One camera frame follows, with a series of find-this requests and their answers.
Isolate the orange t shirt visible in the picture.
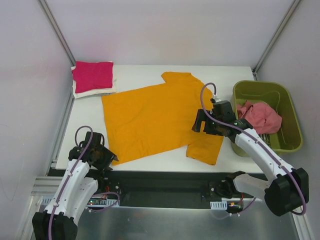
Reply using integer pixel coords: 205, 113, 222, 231
101, 72, 224, 165

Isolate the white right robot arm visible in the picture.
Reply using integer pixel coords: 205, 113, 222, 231
192, 100, 309, 216

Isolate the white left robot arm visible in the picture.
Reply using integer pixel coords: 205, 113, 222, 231
32, 130, 120, 240

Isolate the salmon pink t shirt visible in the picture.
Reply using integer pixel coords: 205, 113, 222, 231
236, 100, 282, 135

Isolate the folded white t shirt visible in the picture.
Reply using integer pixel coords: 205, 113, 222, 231
71, 66, 117, 99

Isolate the olive green plastic basket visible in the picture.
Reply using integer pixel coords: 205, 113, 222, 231
231, 80, 303, 156

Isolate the folded magenta t shirt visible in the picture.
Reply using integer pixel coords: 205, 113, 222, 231
71, 61, 114, 94

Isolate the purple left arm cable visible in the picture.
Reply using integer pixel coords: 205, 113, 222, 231
48, 125, 121, 240

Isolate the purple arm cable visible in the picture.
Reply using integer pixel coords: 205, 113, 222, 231
201, 82, 310, 218
48, 125, 121, 240

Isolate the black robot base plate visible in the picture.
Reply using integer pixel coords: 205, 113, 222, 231
47, 167, 268, 208

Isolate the left white cable duct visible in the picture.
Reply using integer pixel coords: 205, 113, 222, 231
41, 196, 120, 208

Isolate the white cable duct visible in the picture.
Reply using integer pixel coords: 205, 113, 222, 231
210, 200, 228, 211
41, 196, 120, 208

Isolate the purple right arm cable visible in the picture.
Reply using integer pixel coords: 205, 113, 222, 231
201, 82, 310, 218

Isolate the right aluminium frame post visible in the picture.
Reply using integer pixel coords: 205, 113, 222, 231
252, 0, 302, 78

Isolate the aluminium frame post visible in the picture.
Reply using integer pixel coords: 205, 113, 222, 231
37, 0, 76, 66
252, 0, 302, 78

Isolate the right white cable duct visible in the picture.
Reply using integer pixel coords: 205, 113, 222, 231
210, 200, 228, 211

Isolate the left aluminium frame post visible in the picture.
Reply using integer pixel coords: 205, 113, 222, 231
37, 0, 76, 66

